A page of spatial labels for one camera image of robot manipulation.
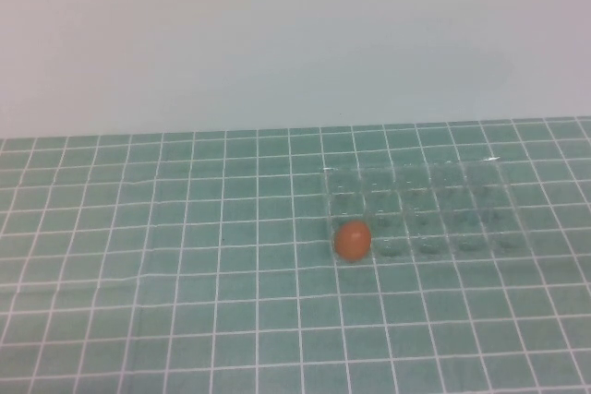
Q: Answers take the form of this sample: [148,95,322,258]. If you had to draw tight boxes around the clear plastic egg tray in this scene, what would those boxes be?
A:
[320,157,532,267]

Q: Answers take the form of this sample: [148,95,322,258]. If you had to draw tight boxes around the brown egg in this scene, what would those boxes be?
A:
[333,220,373,260]

